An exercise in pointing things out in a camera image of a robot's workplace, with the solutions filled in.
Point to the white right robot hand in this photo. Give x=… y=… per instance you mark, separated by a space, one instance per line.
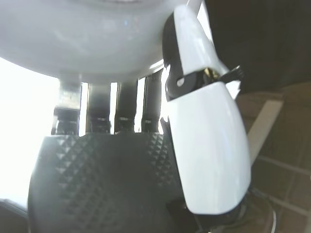
x=97 y=182

